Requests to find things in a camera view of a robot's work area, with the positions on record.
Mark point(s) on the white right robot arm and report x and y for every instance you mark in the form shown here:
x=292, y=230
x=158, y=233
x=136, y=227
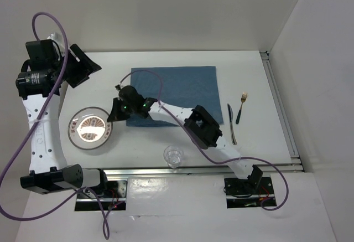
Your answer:
x=199, y=125

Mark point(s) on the aluminium right side rail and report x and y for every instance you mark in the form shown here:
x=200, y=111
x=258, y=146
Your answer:
x=289, y=138

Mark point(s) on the aluminium rail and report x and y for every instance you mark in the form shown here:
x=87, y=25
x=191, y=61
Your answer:
x=289, y=138
x=294, y=166

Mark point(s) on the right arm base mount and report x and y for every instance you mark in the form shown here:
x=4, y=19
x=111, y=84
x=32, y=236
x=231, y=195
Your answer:
x=238, y=197

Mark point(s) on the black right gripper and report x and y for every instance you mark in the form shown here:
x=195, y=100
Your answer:
x=116, y=114

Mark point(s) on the gold fork dark handle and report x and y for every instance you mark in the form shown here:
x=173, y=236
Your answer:
x=243, y=100

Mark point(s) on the dark handled knife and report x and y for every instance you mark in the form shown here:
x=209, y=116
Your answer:
x=230, y=115

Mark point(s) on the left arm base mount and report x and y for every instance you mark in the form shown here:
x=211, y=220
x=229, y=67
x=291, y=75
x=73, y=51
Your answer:
x=111, y=193

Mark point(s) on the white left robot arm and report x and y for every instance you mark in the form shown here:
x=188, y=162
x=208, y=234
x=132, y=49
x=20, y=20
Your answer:
x=49, y=171

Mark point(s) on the blue cloth placemat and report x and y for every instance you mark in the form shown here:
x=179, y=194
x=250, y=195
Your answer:
x=185, y=86

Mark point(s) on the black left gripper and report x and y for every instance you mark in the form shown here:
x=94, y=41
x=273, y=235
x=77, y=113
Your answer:
x=79, y=78

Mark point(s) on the aluminium front rail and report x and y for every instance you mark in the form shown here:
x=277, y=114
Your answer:
x=294, y=166

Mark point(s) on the clear plastic cup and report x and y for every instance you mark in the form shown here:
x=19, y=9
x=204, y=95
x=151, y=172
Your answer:
x=173, y=156

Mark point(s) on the orange patterned plate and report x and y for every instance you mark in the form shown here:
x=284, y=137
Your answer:
x=89, y=128

